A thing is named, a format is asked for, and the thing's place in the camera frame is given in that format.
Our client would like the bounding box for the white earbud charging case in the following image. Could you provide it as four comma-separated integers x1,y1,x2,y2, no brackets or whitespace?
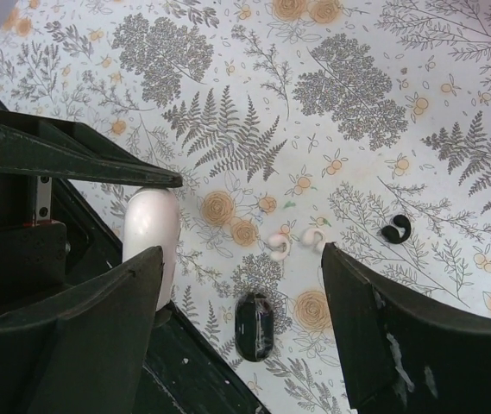
123,187,181,311

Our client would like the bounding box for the black earbud charging case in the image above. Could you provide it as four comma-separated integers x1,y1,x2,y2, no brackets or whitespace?
235,292,274,362

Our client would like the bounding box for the black earbud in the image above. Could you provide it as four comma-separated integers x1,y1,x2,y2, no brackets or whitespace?
381,215,412,245

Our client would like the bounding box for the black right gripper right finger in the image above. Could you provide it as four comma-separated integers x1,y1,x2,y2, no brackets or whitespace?
321,243,491,413

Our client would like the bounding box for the white earbud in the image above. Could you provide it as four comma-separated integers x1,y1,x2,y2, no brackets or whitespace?
301,228,326,251
267,233,291,262

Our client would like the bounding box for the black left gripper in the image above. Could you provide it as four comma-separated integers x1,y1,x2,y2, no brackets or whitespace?
0,101,266,413

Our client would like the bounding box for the floral patterned table mat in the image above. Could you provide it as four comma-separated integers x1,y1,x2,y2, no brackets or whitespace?
0,1,491,413

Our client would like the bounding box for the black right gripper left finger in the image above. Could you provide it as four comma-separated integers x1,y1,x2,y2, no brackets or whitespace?
0,247,163,413

